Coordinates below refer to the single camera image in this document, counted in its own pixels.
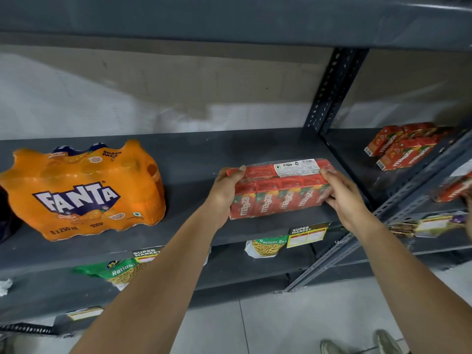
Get person's left hand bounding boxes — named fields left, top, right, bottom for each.
left=204, top=165, right=246, bottom=230

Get person's right hand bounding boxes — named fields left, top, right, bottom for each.
left=320, top=169, right=372, bottom=236

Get red juice carton multipack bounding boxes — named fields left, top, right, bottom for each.
left=226, top=158, right=335, bottom=220

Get person's right forearm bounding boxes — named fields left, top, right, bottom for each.
left=353, top=213, right=472, bottom=354

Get person's left forearm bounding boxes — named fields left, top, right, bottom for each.
left=69, top=203, right=227, bottom=354

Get grey metal shelf rack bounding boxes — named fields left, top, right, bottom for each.
left=284, top=48, right=472, bottom=293
left=0, top=0, right=369, bottom=337

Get yellow shelf price label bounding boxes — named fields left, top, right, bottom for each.
left=67, top=307, right=104, bottom=321
left=416, top=214, right=467, bottom=238
left=132, top=246, right=163, bottom=264
left=286, top=222, right=331, bottom=249

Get red juice carton pack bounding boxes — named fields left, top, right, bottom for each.
left=364, top=125, right=405, bottom=157
left=431, top=172, right=472, bottom=203
left=401, top=122, right=455, bottom=143
left=376, top=137, right=439, bottom=171

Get green snack packet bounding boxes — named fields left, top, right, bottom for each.
left=245, top=235, right=289, bottom=259
left=73, top=258, right=145, bottom=292

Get orange soda bottle multipack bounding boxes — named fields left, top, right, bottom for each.
left=0, top=139, right=166, bottom=242

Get person's left shoe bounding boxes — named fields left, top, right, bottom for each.
left=320, top=339, right=346, bottom=354

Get person's shoe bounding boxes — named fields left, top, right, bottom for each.
left=373, top=329, right=405, bottom=354
left=320, top=339, right=346, bottom=354

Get person's right shoe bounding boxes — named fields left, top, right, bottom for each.
left=373, top=329, right=405, bottom=354

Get dark bottle multipack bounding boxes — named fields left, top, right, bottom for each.
left=0, top=188, right=22, bottom=244

